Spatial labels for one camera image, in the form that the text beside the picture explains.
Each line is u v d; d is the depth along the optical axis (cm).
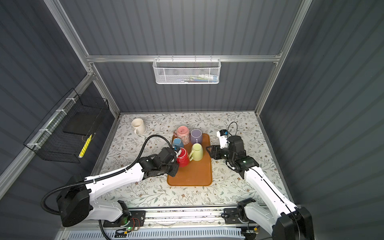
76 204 40
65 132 72
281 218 40
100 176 47
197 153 87
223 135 71
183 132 94
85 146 68
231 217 73
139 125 101
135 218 72
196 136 96
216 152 69
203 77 91
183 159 79
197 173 89
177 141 92
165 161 63
